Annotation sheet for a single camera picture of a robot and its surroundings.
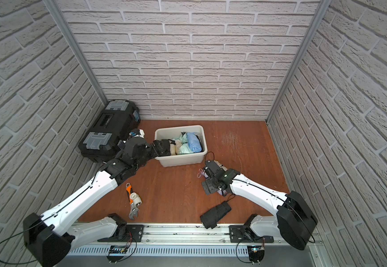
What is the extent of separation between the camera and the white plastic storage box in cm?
90

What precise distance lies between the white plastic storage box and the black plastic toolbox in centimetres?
19

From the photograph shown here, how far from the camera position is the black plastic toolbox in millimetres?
868
